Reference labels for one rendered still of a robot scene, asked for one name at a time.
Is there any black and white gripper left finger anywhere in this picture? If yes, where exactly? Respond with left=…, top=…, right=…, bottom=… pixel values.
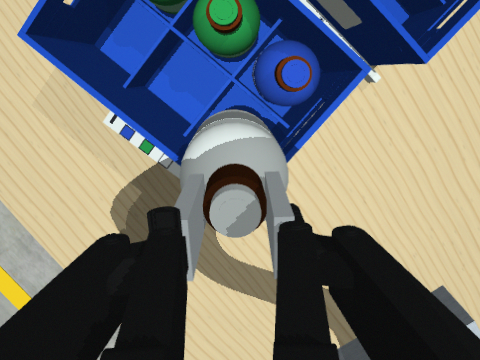
left=0, top=174, right=206, bottom=360

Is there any white pick list paper strip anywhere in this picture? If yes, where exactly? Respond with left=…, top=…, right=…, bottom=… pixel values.
left=103, top=111, right=180, bottom=179

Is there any dark blue bottle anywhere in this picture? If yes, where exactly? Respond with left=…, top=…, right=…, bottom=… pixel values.
left=252, top=40, right=321, bottom=107

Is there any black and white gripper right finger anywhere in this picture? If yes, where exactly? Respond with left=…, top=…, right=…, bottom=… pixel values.
left=265, top=171, right=480, bottom=360

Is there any blue crate with dividers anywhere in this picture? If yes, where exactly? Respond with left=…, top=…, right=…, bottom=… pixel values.
left=17, top=0, right=372, bottom=165
left=309, top=0, right=480, bottom=66

